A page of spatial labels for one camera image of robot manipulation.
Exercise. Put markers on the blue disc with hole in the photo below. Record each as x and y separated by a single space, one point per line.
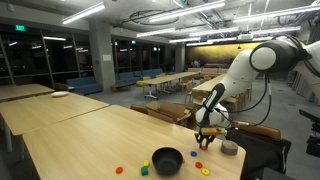
191 154

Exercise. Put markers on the green exit sign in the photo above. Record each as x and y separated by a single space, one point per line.
20 27

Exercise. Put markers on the orange disc with hole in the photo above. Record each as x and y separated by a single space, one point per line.
198 165
183 160
204 148
119 170

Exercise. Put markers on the low wooden bench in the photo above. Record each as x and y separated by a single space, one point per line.
120 86

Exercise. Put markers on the white paper sign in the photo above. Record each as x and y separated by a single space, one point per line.
106 57

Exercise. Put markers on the green wooden cube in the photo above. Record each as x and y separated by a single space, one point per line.
144 171

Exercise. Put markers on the flat white object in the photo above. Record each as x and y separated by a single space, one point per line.
60 94

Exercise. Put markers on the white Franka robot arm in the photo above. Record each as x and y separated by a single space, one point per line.
240 76

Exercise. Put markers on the black bowl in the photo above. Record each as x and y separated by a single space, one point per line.
166 166

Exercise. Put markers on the gray duct tape roll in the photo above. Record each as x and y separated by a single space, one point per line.
229 149

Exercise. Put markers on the light wooden chair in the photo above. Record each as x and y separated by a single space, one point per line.
189 90

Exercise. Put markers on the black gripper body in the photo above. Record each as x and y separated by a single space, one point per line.
206 136

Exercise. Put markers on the brown chair back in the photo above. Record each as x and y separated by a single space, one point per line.
138 108

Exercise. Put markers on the black camera stand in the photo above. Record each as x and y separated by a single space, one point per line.
313 146

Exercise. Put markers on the brown leather chair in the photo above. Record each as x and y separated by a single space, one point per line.
263 130

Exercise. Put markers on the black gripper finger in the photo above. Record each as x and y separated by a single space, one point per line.
200 141
211 140

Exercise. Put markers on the yellow wooden cube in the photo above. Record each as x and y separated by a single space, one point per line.
146 163

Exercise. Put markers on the long light wooden table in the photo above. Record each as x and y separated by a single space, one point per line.
166 79
208 85

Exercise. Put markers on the blue sofa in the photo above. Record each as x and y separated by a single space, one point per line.
140 75
83 86

